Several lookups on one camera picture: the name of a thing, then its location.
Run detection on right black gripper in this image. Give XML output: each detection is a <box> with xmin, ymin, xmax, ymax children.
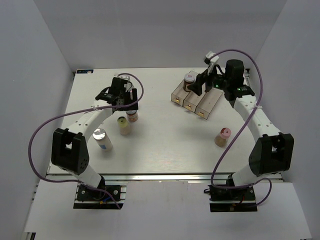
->
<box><xmin>187</xmin><ymin>63</ymin><xmax>230</xmax><ymax>96</ymax></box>

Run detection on dark brown sauce jar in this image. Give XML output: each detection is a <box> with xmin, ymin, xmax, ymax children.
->
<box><xmin>183</xmin><ymin>71</ymin><xmax>196</xmax><ymax>92</ymax></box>

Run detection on orange label sauce jar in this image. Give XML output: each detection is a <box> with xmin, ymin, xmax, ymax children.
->
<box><xmin>126</xmin><ymin>110</ymin><xmax>139</xmax><ymax>123</ymax></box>

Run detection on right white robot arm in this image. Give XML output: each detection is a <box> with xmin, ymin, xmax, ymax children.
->
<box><xmin>188</xmin><ymin>58</ymin><xmax>294</xmax><ymax>200</ymax></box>

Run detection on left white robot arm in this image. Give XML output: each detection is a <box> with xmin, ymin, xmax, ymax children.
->
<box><xmin>51</xmin><ymin>73</ymin><xmax>138</xmax><ymax>200</ymax></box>

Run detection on right clear organizer bin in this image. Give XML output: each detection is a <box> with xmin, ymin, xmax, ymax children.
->
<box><xmin>195</xmin><ymin>88</ymin><xmax>223</xmax><ymax>120</ymax></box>

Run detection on middle clear organizer bin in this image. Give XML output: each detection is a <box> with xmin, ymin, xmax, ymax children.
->
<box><xmin>183</xmin><ymin>83</ymin><xmax>205</xmax><ymax>112</ymax></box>

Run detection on yellow lid spice bottle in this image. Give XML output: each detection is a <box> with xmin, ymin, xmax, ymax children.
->
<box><xmin>117</xmin><ymin>116</ymin><xmax>131</xmax><ymax>136</ymax></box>

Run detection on silver lid white bottle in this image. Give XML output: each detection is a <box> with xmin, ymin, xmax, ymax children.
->
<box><xmin>92</xmin><ymin>128</ymin><xmax>113</xmax><ymax>152</ymax></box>

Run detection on left blue table sticker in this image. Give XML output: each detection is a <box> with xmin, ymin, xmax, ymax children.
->
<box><xmin>76</xmin><ymin>69</ymin><xmax>94</xmax><ymax>74</ymax></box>

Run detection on pink lid spice bottle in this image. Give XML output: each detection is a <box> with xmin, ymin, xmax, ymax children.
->
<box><xmin>214</xmin><ymin>127</ymin><xmax>232</xmax><ymax>148</ymax></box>

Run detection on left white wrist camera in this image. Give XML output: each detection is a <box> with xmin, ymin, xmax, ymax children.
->
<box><xmin>117</xmin><ymin>74</ymin><xmax>131</xmax><ymax>84</ymax></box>

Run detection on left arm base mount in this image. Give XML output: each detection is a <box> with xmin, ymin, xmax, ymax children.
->
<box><xmin>73</xmin><ymin>181</ymin><xmax>127</xmax><ymax>210</ymax></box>

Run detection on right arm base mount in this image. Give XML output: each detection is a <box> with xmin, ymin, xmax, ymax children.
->
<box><xmin>203</xmin><ymin>184</ymin><xmax>258</xmax><ymax>213</ymax></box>

